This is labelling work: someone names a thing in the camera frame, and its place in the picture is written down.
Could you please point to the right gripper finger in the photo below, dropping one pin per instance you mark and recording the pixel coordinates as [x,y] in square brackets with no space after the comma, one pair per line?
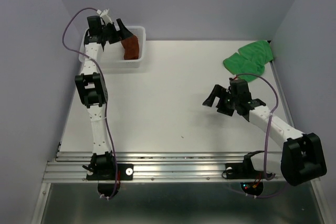
[225,109]
[215,93]

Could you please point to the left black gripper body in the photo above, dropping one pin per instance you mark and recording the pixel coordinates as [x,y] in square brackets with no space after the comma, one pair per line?
[109,33]

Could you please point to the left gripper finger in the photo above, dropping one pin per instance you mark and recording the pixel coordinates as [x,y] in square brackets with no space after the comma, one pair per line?
[123,32]
[104,44]

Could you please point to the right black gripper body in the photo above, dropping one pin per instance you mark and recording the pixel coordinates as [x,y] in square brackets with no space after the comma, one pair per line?
[229,100]

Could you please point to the brown towel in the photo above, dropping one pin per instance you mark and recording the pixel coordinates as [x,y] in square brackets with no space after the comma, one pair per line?
[131,48]

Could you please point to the green towel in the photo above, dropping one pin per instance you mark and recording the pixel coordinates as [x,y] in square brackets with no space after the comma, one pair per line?
[250,58]

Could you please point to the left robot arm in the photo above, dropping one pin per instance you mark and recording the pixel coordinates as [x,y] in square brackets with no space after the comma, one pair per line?
[93,95]

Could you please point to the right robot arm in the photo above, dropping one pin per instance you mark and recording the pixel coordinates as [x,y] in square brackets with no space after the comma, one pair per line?
[301,158]

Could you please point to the white plastic perforated basket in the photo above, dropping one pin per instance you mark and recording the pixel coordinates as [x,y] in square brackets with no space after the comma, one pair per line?
[112,57]

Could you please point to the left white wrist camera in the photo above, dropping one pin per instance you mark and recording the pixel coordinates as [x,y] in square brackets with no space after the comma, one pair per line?
[105,17]

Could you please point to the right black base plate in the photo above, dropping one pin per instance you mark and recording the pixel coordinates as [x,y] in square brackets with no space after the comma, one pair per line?
[241,171]

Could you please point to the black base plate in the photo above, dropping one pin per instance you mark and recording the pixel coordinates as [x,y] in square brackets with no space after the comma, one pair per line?
[241,171]
[125,172]

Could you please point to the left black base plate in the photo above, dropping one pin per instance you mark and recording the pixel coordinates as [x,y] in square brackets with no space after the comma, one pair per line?
[125,172]

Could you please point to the aluminium rail frame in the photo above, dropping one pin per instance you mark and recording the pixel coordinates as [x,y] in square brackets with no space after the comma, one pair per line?
[159,125]

